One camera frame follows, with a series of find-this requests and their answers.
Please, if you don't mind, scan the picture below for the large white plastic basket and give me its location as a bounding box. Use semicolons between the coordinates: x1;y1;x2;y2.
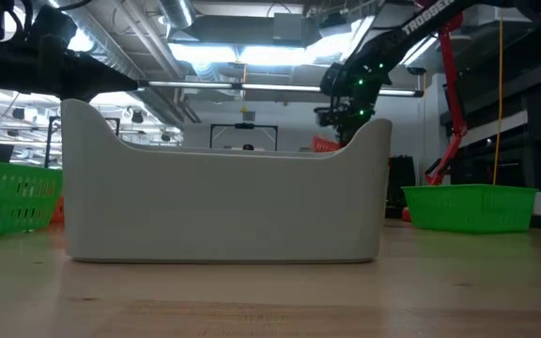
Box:
60;98;393;264

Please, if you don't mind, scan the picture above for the yellow hanging cable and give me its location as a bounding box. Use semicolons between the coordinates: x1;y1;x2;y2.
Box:
492;13;505;186

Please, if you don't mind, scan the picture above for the black rectangular frame stand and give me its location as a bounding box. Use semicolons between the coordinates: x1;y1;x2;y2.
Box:
209;122;280;151

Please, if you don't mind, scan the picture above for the thin black frame stand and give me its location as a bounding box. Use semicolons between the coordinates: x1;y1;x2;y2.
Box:
43;115;122;169

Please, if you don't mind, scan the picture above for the long ceiling light bar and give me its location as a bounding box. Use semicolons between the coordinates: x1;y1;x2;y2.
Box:
137;80;425;99

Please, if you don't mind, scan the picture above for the green plastic lattice basket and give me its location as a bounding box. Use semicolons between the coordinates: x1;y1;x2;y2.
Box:
401;183;539;235
0;158;64;239

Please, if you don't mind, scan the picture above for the red articulated desk lamp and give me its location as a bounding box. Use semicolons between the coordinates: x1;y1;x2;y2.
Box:
401;0;469;223

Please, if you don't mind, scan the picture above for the black crate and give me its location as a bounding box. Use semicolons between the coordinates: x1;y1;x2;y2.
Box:
385;155;417;220

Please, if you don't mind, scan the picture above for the dark shelf unit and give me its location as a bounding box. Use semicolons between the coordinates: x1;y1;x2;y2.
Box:
441;55;541;230

